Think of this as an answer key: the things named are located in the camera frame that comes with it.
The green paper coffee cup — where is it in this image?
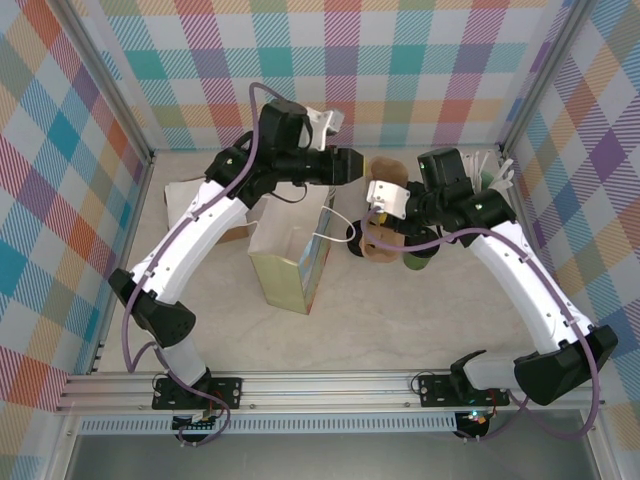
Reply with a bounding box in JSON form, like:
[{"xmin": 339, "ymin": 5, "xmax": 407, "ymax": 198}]
[{"xmin": 401, "ymin": 246, "xmax": 435, "ymax": 272}]

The printed paper gift bag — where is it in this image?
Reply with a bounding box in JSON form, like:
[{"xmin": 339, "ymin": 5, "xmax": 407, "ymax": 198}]
[{"xmin": 248, "ymin": 188, "xmax": 357, "ymax": 317}]

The stack of black lids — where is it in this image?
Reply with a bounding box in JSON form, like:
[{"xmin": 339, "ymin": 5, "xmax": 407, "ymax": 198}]
[{"xmin": 345, "ymin": 221, "xmax": 367, "ymax": 259}]

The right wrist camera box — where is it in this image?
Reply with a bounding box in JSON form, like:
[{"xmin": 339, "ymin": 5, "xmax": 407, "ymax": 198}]
[{"xmin": 365, "ymin": 178, "xmax": 412, "ymax": 220}]

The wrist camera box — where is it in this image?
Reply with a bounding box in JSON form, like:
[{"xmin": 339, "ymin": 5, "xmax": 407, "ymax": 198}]
[
  {"xmin": 365, "ymin": 178, "xmax": 412, "ymax": 220},
  {"xmin": 303, "ymin": 106, "xmax": 345, "ymax": 150}
]

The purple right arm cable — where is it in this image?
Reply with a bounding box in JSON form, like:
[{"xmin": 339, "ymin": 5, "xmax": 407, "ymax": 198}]
[{"xmin": 359, "ymin": 206, "xmax": 600, "ymax": 442}]

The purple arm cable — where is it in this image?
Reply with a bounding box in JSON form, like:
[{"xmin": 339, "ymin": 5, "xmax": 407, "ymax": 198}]
[
  {"xmin": 359, "ymin": 206, "xmax": 600, "ymax": 442},
  {"xmin": 122, "ymin": 82, "xmax": 282, "ymax": 449}
]

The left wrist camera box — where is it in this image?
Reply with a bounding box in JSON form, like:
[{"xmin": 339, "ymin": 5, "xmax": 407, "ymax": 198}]
[{"xmin": 303, "ymin": 106, "xmax": 345, "ymax": 150}]

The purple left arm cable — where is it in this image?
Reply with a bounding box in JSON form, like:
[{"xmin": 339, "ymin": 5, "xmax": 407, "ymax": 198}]
[{"xmin": 122, "ymin": 82, "xmax": 282, "ymax": 449}]

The aluminium frame post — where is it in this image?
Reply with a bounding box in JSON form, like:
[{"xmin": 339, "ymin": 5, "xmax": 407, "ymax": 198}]
[
  {"xmin": 496, "ymin": 0, "xmax": 586, "ymax": 157},
  {"xmin": 62, "ymin": 0, "xmax": 157, "ymax": 167}
]

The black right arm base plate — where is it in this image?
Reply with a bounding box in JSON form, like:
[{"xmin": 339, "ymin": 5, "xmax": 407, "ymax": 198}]
[{"xmin": 417, "ymin": 373, "xmax": 512, "ymax": 408}]

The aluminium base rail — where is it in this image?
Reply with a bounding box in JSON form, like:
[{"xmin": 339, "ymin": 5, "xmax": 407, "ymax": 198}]
[{"xmin": 54, "ymin": 370, "xmax": 609, "ymax": 415}]

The perforated metal cable tray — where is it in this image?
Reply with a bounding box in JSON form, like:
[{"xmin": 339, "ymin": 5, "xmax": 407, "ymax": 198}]
[{"xmin": 78, "ymin": 417, "xmax": 459, "ymax": 436}]

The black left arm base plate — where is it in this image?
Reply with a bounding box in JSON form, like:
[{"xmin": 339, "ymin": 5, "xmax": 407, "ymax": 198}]
[{"xmin": 151, "ymin": 377, "xmax": 244, "ymax": 412}]

